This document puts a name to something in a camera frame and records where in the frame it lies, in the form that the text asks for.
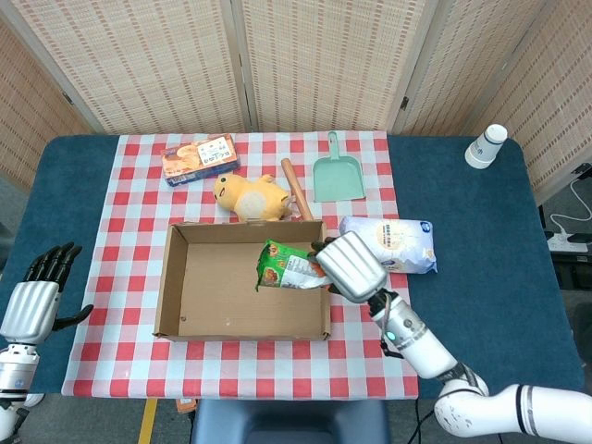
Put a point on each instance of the right silver orange-tipped robot hand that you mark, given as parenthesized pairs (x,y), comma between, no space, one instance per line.
(353,270)

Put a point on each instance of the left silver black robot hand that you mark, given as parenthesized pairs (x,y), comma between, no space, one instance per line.
(32,307)

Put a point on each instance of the white blue bag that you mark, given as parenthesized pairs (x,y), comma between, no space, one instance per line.
(402,245)

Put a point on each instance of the green snack bag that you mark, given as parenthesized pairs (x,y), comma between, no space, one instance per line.
(287,270)

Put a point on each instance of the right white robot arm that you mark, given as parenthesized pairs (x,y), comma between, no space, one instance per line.
(462,370)

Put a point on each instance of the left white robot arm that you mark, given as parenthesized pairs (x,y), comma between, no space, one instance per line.
(14,374)

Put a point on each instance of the brown cardboard box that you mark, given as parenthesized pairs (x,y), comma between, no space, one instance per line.
(222,296)

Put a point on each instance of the orange floor box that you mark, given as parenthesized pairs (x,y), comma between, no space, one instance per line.
(186,404)

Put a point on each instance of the orange blue biscuit box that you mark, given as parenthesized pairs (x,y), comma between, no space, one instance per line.
(201,159)

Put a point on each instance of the green plastic dustpan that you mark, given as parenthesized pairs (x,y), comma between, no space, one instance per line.
(336,178)

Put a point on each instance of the wooden rolling pin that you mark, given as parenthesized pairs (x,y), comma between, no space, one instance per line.
(296,189)

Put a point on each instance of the red white checkered tablecloth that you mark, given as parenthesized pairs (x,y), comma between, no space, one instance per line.
(139,277)

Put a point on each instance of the yellow plush duck toy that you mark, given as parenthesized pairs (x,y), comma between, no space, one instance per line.
(252,198)

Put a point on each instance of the dark blue table mat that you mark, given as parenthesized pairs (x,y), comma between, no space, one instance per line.
(485,254)

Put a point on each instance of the yellow floor tape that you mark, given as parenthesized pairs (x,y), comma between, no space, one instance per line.
(148,421)

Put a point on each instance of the dark blue chair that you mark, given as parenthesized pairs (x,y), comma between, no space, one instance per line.
(289,421)

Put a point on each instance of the woven folding screen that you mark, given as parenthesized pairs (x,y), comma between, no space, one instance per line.
(296,65)

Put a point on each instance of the white power strip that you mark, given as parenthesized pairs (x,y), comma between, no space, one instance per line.
(566,242)

